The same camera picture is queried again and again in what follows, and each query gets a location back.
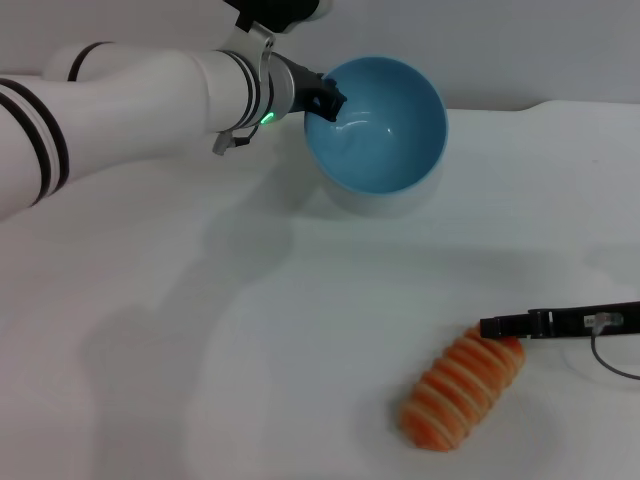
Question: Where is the blue bowl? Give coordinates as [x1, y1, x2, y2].
[303, 56, 448, 197]

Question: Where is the silver camera mounting bracket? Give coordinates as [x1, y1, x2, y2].
[234, 19, 278, 76]

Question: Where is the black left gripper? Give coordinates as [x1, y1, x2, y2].
[287, 56, 349, 124]

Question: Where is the orange striped bread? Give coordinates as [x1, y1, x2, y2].
[397, 323, 526, 450]

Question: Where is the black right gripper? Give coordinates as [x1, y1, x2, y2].
[479, 300, 640, 342]

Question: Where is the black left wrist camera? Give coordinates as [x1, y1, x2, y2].
[222, 0, 334, 36]

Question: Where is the grey plug with black cable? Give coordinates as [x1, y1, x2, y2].
[212, 124, 261, 156]

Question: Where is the grey right gripper cable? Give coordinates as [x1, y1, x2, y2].
[587, 310, 640, 381]

